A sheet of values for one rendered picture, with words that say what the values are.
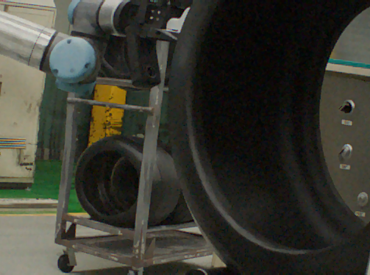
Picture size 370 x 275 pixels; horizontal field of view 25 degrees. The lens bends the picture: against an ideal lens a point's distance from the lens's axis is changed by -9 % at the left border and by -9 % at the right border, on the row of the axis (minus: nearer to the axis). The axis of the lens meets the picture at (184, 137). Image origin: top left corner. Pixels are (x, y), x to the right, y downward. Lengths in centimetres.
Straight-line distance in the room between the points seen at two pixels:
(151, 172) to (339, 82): 282
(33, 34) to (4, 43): 6
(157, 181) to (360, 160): 296
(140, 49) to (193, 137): 29
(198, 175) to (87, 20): 47
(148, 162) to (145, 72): 324
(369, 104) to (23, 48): 83
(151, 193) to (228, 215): 362
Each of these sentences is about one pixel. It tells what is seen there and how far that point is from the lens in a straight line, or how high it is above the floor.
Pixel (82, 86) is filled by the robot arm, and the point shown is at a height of 115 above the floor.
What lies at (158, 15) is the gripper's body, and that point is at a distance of 144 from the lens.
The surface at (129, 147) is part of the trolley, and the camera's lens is 487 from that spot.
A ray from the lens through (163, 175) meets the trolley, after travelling 484.
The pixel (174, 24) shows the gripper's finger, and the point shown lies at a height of 127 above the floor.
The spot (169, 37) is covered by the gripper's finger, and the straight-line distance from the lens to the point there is 140.
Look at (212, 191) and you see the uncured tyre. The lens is 120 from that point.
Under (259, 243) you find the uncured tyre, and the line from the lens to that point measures 114.
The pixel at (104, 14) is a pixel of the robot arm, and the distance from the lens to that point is 153.
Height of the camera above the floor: 116
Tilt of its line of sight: 3 degrees down
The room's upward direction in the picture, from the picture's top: 7 degrees clockwise
